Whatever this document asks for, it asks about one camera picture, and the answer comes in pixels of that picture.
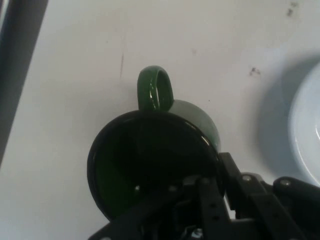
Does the white bowl with blue outside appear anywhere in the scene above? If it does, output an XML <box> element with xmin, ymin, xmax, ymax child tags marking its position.
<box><xmin>287</xmin><ymin>56</ymin><xmax>320</xmax><ymax>187</ymax></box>

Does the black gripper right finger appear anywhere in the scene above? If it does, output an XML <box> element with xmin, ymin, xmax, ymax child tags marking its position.
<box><xmin>218</xmin><ymin>151</ymin><xmax>320</xmax><ymax>240</ymax></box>

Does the green mug with white print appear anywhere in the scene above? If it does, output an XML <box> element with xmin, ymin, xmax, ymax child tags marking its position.
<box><xmin>86</xmin><ymin>64</ymin><xmax>221</xmax><ymax>222</ymax></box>

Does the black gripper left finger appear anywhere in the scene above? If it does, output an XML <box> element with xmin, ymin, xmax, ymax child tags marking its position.
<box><xmin>87</xmin><ymin>174</ymin><xmax>235</xmax><ymax>240</ymax></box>

